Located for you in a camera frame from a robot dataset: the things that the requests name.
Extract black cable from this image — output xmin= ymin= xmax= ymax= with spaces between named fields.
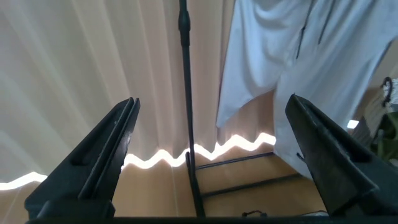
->
xmin=241 ymin=210 xmax=268 ymax=218

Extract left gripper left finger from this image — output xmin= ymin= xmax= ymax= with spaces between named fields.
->
xmin=24 ymin=97 xmax=141 ymax=218

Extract black clothes rack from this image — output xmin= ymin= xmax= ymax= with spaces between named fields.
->
xmin=177 ymin=0 xmax=304 ymax=218

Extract beige curtain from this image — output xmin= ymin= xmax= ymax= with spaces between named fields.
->
xmin=0 ymin=0 xmax=398 ymax=191

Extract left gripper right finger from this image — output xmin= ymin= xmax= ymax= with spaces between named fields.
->
xmin=284 ymin=93 xmax=398 ymax=217

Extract pale grey shorts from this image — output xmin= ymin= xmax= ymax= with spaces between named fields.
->
xmin=216 ymin=0 xmax=398 ymax=180

